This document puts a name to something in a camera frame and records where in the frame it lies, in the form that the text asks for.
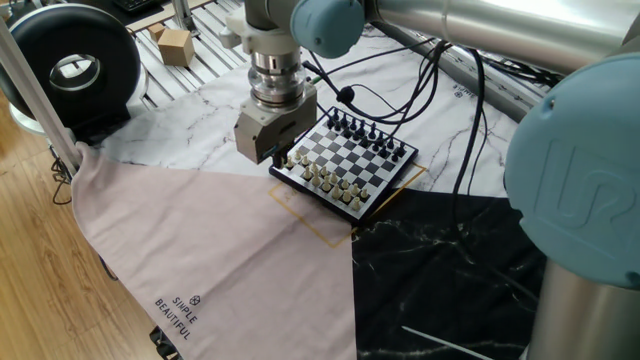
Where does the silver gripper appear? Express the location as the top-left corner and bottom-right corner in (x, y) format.
(233, 82), (320, 170)

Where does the black-framed chessboard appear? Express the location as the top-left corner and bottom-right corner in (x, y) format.
(268, 105), (420, 226)

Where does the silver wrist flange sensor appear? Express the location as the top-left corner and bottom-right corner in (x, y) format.
(247, 48), (309, 109)

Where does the marble pink black cloth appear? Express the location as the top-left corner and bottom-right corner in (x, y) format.
(71, 24), (549, 360)

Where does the silver metal stand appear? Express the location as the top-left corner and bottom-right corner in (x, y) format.
(171, 0), (202, 37)

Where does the light wooden board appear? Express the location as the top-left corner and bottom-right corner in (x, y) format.
(124, 0), (216, 34)

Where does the black keyboard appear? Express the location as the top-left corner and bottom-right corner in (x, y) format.
(112, 0), (161, 12)

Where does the black camera cable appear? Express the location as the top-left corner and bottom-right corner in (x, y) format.
(302, 37), (451, 126)

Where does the black ring-shaped device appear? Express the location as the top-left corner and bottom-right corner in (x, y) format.
(0, 3), (149, 144)

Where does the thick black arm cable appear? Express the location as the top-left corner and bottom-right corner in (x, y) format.
(451, 47), (489, 199)

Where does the black strap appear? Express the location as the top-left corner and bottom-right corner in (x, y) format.
(148, 325), (182, 360)

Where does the black hanging cable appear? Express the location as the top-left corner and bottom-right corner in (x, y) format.
(49, 144), (76, 206)

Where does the long aluminium rail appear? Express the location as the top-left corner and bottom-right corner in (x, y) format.
(369, 24), (551, 124)

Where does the white cable tie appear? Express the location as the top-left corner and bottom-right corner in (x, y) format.
(401, 325), (495, 360)

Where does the aluminium frame post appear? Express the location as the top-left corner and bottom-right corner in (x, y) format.
(0, 18), (84, 174)

